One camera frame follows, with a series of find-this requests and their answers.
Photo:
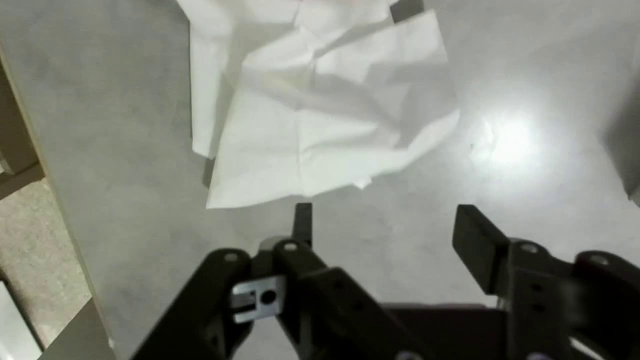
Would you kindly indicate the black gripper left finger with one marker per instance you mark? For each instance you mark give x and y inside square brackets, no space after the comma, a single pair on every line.
[212,312]

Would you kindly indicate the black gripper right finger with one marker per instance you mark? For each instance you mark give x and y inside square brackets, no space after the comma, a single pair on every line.
[553,301]

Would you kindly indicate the white tissue square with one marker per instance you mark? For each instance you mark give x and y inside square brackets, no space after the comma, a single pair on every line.
[321,146]

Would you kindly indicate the crumpled white tissue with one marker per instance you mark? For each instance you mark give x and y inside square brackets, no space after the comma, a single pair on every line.
[206,67]

